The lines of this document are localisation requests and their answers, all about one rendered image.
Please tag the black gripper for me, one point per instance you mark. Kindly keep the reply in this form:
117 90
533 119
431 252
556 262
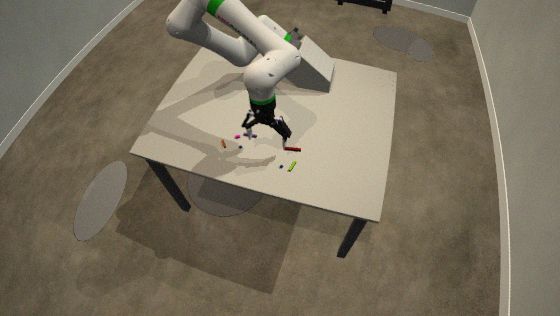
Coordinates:
269 119

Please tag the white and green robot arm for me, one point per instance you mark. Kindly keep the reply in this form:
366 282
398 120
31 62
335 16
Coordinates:
279 48

